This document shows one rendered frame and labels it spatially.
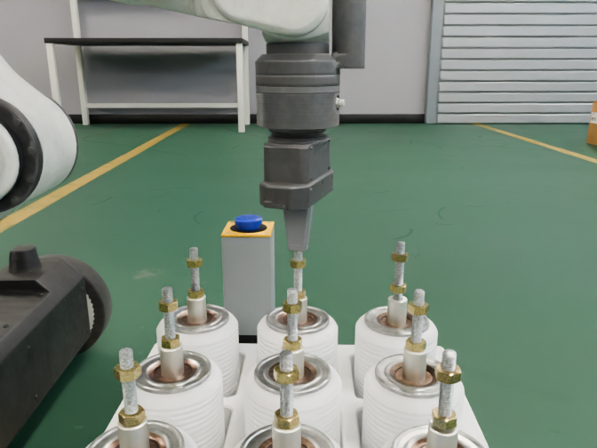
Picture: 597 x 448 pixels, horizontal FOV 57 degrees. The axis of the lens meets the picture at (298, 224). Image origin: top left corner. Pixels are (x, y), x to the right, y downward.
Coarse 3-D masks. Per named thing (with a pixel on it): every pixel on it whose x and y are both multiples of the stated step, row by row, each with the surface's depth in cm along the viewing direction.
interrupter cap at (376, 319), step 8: (368, 312) 66; (376, 312) 67; (384, 312) 67; (408, 312) 67; (368, 320) 64; (376, 320) 65; (384, 320) 65; (408, 320) 65; (424, 320) 65; (376, 328) 62; (384, 328) 63; (392, 328) 63; (400, 328) 63; (408, 328) 63; (424, 328) 62; (400, 336) 61; (408, 336) 61
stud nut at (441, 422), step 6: (432, 414) 42; (438, 414) 41; (456, 414) 41; (432, 420) 41; (438, 420) 41; (444, 420) 40; (450, 420) 40; (456, 420) 41; (438, 426) 41; (444, 426) 40; (450, 426) 41; (456, 426) 41
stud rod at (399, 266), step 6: (396, 246) 62; (402, 246) 62; (396, 252) 63; (402, 252) 62; (396, 264) 63; (402, 264) 63; (396, 270) 63; (402, 270) 63; (396, 276) 63; (402, 276) 63; (396, 282) 63; (402, 282) 64; (396, 294) 64
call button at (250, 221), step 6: (240, 216) 80; (246, 216) 80; (252, 216) 80; (258, 216) 80; (240, 222) 78; (246, 222) 78; (252, 222) 78; (258, 222) 79; (240, 228) 79; (246, 228) 79; (252, 228) 79
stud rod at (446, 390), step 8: (448, 352) 40; (448, 360) 40; (448, 368) 40; (440, 384) 40; (448, 384) 40; (440, 392) 40; (448, 392) 40; (440, 400) 41; (448, 400) 40; (440, 408) 41; (448, 408) 40; (448, 416) 41
